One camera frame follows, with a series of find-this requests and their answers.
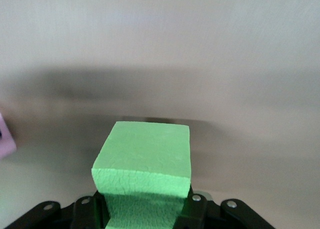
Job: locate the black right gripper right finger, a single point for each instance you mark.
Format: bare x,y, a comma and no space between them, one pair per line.
200,214

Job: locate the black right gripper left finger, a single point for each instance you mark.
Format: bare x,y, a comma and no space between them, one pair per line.
82,214

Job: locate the green foam block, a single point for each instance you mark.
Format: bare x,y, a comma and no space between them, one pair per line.
142,151

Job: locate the pink foam block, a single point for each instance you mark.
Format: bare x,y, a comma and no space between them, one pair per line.
6,139

